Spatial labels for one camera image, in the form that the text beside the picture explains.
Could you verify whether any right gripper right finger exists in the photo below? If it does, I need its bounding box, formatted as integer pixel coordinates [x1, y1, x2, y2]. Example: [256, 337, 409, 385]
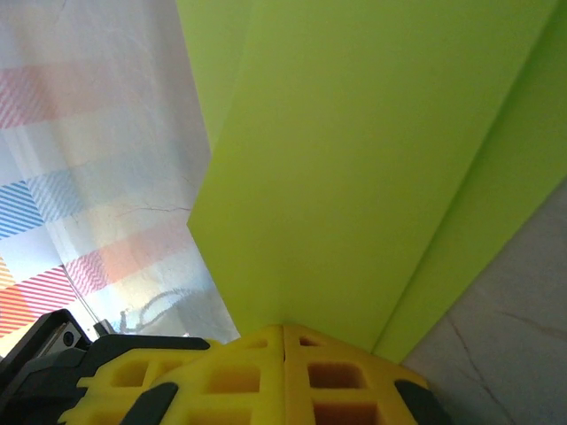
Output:
[283, 325, 453, 425]

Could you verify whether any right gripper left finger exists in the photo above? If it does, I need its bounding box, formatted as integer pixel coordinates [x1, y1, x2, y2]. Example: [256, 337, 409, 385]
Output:
[61, 325, 284, 425]

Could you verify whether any yellow-green paper sheet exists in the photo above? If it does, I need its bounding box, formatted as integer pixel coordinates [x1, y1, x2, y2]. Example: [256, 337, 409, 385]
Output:
[175, 0, 567, 365]

